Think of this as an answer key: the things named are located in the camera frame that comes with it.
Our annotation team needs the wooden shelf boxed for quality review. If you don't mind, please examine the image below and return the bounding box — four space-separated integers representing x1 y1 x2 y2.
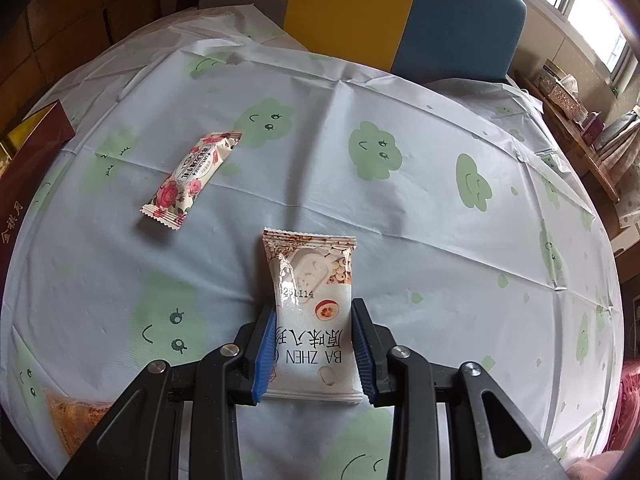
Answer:
515 70 622 202

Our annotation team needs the white cloud-print tablecloth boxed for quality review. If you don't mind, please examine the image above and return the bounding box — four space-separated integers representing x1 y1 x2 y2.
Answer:
0 2 626 480

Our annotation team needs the white cake snack packet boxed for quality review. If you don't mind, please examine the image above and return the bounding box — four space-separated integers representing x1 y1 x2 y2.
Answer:
262 228 365 406

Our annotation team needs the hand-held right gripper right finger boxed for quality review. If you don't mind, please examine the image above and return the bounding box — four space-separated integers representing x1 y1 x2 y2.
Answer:
350 298 573 480

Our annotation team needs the window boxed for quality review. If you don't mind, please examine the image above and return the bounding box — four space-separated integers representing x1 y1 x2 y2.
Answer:
552 0 640 97

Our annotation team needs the white patterned paper bag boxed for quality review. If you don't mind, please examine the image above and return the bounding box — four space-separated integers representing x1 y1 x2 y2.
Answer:
614 182 640 252

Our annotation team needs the rose-print snack packet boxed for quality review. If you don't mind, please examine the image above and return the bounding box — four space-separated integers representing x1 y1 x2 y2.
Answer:
140 131 244 234

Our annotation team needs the maroon gift box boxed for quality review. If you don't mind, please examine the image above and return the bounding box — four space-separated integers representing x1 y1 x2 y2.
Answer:
0 100 76 282

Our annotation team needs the grey gift bag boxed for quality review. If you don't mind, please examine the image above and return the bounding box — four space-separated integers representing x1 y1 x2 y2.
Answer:
597 107 640 182

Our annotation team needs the pink cloth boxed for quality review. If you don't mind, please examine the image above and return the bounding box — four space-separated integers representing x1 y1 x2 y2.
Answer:
567 366 640 480

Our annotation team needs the orange snack packet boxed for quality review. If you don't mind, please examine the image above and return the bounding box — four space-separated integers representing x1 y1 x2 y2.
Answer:
45 392 112 454

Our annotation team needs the purple box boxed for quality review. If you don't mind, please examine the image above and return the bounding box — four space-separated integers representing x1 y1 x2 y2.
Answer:
582 112 606 149

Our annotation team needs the yellow blue grey chair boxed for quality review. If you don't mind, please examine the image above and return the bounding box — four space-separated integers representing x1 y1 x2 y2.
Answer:
197 0 529 84

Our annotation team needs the ornate tissue box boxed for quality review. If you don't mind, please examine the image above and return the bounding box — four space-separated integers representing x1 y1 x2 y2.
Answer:
547 75 582 117

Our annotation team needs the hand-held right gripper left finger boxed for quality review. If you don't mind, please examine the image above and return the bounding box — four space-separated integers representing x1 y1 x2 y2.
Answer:
57 306 279 480

